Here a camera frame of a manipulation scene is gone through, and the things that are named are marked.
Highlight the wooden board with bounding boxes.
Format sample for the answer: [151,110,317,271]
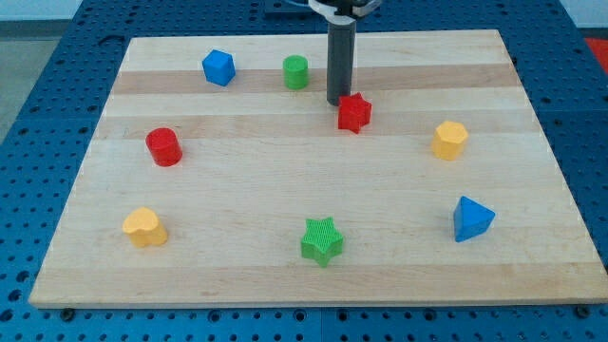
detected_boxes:
[29,29,607,309]

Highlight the red cylinder block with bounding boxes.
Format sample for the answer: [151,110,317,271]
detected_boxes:
[145,127,182,167]

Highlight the yellow hexagon block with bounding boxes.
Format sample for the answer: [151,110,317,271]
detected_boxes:
[431,121,468,161]

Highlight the green cylinder block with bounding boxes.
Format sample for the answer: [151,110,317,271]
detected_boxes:
[282,55,309,90]

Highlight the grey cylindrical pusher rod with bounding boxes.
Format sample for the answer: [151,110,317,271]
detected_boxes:
[327,22,356,105]

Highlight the green star block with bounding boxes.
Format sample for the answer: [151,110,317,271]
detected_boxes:
[300,217,344,268]

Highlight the yellow heart block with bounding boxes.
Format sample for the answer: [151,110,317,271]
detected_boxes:
[122,207,168,248]

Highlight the blue triangle block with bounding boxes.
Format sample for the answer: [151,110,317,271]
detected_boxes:
[453,196,496,242]

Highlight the blue cube block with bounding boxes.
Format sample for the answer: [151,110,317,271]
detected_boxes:
[201,49,236,86]

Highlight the red star block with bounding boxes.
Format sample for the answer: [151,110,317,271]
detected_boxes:
[337,92,372,134]

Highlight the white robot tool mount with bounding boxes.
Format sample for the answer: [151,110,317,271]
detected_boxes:
[308,0,382,24]

